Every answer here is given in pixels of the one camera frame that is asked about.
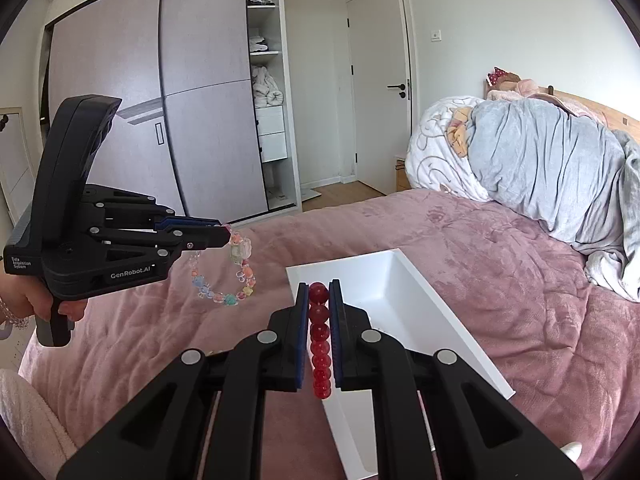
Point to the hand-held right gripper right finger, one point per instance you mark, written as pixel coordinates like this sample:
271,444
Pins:
336,340

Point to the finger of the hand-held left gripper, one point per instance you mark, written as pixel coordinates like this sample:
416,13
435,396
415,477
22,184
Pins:
210,238
190,223

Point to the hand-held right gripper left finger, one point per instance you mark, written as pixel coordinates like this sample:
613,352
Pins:
300,340

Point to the white rectangular tray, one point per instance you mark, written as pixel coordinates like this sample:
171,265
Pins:
400,290

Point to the person's left hand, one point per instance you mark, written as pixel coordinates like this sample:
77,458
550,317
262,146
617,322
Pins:
25,295

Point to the white framed panel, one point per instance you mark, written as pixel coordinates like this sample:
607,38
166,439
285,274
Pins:
12,160

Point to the white floor mat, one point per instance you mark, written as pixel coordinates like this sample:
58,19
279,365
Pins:
310,195

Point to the white drawer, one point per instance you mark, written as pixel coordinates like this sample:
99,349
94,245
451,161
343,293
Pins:
270,120
272,147

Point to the white rolled towels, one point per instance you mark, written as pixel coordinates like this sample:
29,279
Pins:
267,87

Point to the pink plush bed blanket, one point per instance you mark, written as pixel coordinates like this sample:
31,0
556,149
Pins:
500,285

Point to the grey sliding-door wardrobe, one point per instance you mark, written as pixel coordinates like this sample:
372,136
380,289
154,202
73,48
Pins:
210,35

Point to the white folded clothes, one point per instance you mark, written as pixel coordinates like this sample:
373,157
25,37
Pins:
262,45

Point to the white room door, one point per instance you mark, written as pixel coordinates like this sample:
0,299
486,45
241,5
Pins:
380,125

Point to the white patterned duvet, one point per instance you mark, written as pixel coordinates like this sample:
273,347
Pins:
430,150

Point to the fluffy white clothing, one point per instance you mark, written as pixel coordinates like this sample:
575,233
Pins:
30,420

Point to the white curved object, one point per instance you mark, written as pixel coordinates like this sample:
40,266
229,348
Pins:
571,451

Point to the grey duvet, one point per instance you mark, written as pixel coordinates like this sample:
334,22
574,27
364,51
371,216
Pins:
550,160

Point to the plush toy with red bow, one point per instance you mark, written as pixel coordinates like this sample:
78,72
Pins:
525,87

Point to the wooden headboard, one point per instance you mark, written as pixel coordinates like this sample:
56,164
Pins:
605,115

